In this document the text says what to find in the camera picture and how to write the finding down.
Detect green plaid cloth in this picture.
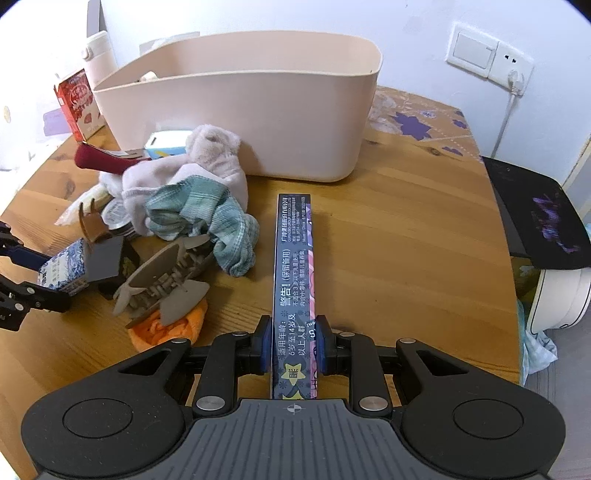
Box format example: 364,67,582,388
145,175,259,277

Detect round silver tin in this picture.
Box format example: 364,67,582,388
101,199,138,241

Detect blue yellow small carton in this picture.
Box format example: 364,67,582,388
143,130,192,159

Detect pink plush hat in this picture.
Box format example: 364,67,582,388
121,124,249,236

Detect white wall switch socket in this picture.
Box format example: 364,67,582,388
446,22,535,96

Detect white thermos bottle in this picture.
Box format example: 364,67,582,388
84,31,118,89

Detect red white milk carton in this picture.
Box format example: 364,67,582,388
54,69,106,142

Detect small black box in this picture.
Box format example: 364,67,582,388
85,236,140,300

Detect white power cable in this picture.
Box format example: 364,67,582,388
489,68,523,160

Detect blue white porcelain-pattern box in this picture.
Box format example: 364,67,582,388
37,238,89,296

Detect long dark printed box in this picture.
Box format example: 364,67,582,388
271,194,318,400

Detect white plush doll red legs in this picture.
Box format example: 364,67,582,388
74,142,149,198

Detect orange cloth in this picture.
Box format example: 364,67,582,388
127,298,208,352

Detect beige plastic storage bin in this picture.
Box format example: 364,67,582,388
94,31,383,182

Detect brown hair claw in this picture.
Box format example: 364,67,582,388
78,199,112,245

